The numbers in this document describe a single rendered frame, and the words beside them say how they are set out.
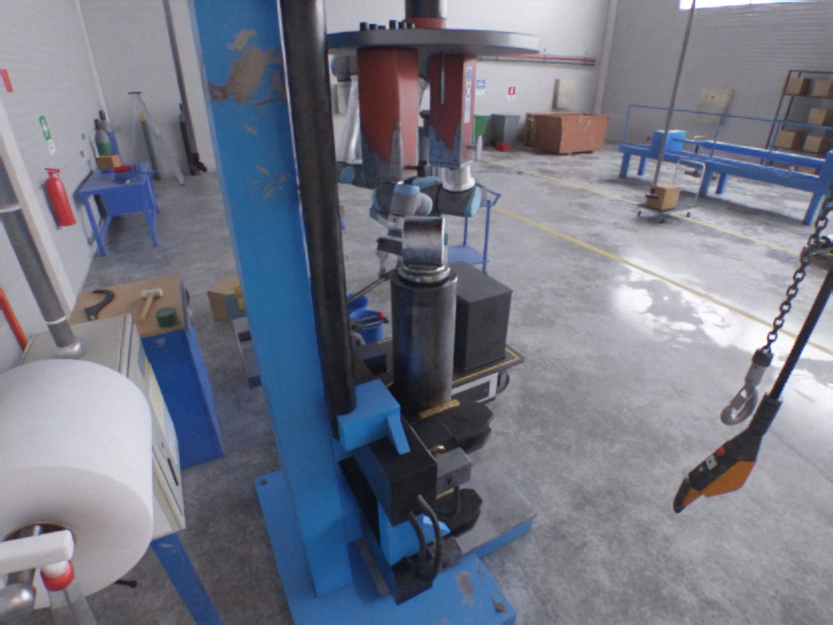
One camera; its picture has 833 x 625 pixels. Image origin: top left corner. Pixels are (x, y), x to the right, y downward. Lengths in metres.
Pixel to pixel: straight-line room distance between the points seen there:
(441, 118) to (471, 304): 1.44
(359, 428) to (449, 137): 0.90
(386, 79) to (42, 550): 0.96
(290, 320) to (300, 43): 0.65
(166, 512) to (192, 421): 1.71
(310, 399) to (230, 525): 1.40
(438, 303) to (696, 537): 1.98
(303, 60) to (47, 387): 0.70
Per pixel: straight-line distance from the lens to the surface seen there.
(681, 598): 2.56
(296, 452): 1.48
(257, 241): 1.10
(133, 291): 2.99
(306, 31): 0.96
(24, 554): 0.66
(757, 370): 1.18
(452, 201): 2.10
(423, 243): 1.28
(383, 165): 1.07
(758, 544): 2.95
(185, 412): 2.74
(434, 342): 1.39
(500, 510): 2.37
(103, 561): 0.78
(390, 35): 0.99
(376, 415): 1.28
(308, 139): 0.96
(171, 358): 2.54
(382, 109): 1.05
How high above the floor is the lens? 2.04
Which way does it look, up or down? 29 degrees down
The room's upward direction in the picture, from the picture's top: straight up
